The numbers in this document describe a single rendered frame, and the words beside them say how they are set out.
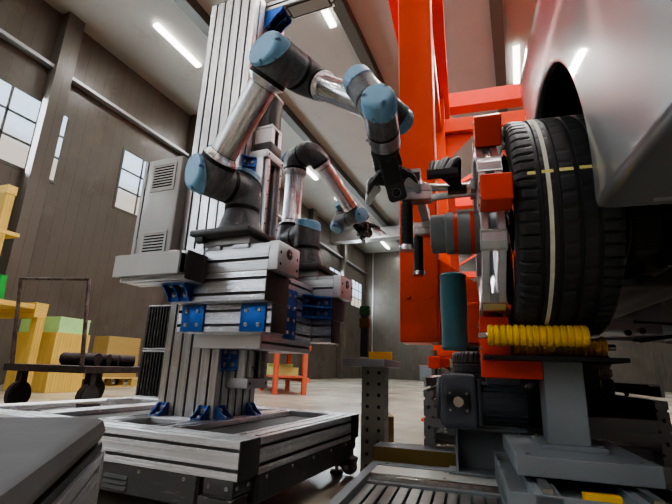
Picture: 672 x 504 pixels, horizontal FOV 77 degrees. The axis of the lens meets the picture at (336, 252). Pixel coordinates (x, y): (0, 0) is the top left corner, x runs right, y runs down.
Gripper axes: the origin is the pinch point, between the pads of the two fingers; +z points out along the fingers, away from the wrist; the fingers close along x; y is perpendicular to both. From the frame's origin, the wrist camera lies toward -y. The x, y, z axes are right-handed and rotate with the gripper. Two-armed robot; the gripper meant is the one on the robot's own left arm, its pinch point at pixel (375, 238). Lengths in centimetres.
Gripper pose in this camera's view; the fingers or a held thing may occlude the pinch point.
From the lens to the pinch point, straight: 246.8
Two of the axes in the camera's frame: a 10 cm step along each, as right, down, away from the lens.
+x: 8.0, -3.7, -4.8
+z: 6.0, 5.9, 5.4
